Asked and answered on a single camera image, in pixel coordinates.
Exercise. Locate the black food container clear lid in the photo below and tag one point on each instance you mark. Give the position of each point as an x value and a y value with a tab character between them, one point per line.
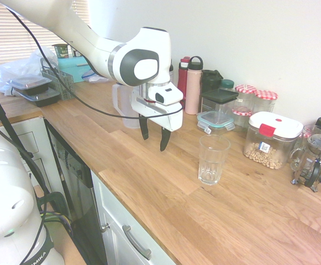
42	98
30	84

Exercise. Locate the small jar red checkered lid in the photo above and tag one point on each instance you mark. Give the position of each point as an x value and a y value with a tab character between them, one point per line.
241	111

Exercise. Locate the black dishwasher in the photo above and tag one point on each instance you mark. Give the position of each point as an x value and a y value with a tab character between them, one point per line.
85	220

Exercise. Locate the brown yogurt cup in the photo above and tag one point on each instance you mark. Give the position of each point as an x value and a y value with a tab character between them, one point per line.
76	52

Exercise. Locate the clear container with black lid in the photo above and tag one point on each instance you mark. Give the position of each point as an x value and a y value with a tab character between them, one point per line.
218	95

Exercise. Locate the red water bottle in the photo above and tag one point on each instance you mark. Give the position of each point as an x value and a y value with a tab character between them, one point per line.
181	80

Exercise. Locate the beige window blinds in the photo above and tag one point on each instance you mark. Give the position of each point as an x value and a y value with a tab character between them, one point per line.
0	33

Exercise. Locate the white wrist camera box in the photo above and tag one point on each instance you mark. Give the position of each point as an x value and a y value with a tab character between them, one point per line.
168	95

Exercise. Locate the cereal container white red lid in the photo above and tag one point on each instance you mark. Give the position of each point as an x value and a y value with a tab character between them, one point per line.
276	124

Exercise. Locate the silver cabinet knob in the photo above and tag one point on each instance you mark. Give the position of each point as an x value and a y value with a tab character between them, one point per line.
105	227

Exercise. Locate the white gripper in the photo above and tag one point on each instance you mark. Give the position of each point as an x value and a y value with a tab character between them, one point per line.
171	118

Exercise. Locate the clear zip bag blue seal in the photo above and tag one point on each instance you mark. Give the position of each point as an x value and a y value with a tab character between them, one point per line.
96	78

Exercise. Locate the clear pitcher with blue lid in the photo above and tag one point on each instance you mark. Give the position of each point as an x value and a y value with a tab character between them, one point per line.
130	122

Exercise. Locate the jar with red checkered lid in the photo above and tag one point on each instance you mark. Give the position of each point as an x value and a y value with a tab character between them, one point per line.
266	95
246	89

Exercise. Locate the black camera stand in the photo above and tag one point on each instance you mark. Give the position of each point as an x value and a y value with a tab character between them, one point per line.
0	110

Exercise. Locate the pink bottle with black lid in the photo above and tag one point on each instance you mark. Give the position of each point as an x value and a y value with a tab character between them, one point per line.
192	91

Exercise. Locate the green yogurt cup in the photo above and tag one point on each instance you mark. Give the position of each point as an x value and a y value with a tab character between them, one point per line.
60	51

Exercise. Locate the teal bread box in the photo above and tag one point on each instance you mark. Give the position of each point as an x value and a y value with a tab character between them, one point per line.
69	69

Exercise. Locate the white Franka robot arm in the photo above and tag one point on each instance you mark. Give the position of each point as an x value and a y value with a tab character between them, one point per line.
80	33

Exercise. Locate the clear faceted drinking glass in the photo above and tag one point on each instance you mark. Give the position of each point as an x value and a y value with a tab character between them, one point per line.
214	165

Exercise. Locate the grey cutlery basket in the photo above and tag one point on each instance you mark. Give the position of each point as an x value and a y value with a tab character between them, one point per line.
66	88

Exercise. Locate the jar with green lid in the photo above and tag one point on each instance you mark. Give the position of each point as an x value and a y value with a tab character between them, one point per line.
227	83

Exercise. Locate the glass container with teal lid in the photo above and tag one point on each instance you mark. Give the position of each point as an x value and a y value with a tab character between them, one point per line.
214	118

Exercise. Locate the black shaker bottle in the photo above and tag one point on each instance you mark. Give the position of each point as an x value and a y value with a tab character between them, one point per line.
211	80

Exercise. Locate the white plastic bag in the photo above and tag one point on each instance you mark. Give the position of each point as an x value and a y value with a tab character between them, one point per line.
19	67

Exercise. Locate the white kitchen cabinet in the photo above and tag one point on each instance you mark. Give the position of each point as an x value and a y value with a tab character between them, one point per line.
113	209

